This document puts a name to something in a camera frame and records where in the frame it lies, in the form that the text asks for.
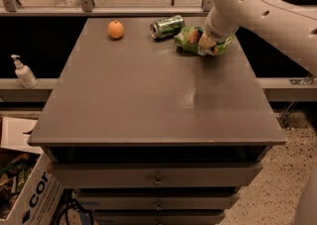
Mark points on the orange fruit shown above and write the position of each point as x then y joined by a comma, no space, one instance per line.
115,29

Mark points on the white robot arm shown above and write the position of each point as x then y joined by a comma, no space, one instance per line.
289,28

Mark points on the bottom drawer with knob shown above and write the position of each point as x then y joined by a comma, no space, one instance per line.
159,218

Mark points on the middle drawer with knob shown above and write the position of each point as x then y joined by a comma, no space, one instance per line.
157,201

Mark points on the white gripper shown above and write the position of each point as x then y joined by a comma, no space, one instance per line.
217,34

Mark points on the drawer with knob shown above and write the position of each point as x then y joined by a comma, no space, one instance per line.
146,176
157,201
159,218

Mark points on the green soda can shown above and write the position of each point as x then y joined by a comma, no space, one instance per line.
166,27

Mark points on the white cardboard box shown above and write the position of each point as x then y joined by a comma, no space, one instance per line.
29,191

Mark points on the white pump dispenser bottle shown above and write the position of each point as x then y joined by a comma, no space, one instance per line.
24,73

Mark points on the top drawer with knob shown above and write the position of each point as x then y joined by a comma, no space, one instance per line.
146,176

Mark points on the grey drawer cabinet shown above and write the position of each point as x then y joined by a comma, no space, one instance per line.
138,101

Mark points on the green rice chip bag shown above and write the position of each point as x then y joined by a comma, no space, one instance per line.
188,39

